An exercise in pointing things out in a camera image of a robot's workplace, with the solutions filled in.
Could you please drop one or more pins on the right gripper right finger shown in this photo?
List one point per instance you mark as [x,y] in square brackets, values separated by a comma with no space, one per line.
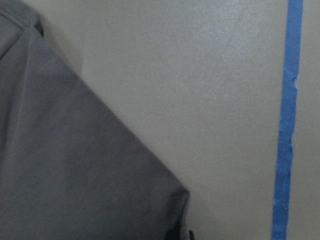
[191,235]

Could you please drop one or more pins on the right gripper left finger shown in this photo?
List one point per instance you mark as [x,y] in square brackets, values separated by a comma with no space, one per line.
[172,234]

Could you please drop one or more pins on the dark brown t-shirt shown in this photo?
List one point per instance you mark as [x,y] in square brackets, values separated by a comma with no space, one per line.
[69,168]

